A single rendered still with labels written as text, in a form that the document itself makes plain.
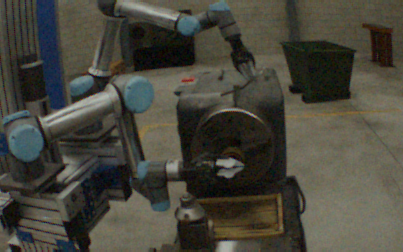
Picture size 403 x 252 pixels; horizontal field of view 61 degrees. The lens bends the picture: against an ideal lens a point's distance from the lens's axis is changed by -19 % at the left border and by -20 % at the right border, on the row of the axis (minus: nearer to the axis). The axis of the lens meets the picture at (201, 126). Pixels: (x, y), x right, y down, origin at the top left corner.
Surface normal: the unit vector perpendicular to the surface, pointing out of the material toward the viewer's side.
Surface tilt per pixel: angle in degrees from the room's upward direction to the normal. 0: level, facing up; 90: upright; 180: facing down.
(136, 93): 89
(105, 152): 90
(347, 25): 90
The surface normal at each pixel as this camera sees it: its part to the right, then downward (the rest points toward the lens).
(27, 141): 0.47, 0.23
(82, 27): -0.11, 0.31
